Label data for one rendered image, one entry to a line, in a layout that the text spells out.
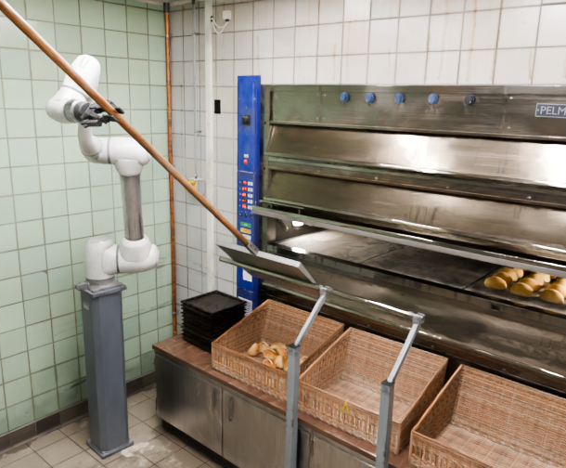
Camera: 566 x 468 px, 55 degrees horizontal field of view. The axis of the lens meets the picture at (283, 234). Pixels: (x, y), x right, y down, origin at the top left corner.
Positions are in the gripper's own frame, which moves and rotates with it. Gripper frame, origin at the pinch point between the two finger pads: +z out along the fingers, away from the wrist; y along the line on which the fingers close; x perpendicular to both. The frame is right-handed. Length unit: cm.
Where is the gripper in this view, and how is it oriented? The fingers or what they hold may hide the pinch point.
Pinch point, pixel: (113, 113)
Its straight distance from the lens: 207.4
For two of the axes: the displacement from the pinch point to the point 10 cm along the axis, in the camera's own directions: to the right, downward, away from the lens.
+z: 7.7, 1.8, -6.1
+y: -4.4, 8.4, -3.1
